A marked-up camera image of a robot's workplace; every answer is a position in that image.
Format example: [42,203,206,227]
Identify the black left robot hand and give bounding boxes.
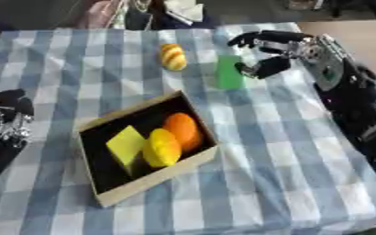
[0,88,36,129]

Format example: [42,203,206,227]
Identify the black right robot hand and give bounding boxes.
[227,29,316,80]

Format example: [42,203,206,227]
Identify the orange round toy fruit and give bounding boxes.
[160,112,205,154]

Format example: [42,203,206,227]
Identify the yellow-green block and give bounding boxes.
[105,124,149,178]

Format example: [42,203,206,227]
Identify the tan cardboard box black inside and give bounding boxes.
[77,89,220,207]

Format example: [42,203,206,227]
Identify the green rectangular block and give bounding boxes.
[215,54,246,91]

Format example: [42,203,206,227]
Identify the person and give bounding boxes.
[72,0,220,31]

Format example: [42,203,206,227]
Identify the yellow striped toy bread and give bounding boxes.
[159,43,188,72]

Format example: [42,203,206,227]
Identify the yellow round toy fruit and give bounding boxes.
[141,128,183,169]

